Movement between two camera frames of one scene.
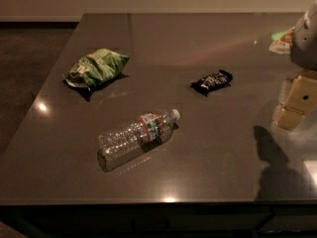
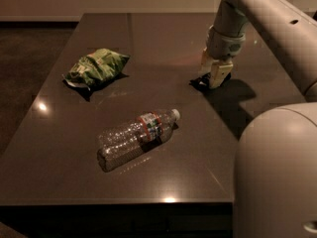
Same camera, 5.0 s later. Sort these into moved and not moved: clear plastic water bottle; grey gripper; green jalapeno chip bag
Moved: grey gripper
Not moved: clear plastic water bottle; green jalapeno chip bag
